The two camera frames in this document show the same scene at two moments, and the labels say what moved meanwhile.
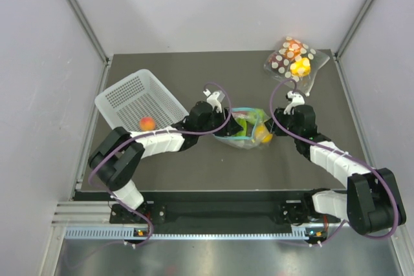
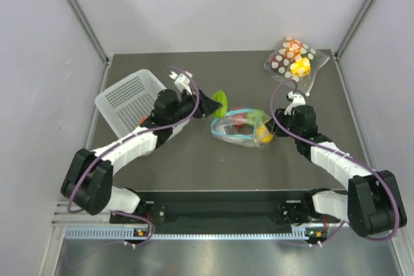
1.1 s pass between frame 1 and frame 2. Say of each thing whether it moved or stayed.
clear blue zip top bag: stayed
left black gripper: moved
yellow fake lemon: stayed
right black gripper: stayed
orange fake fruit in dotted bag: stayed
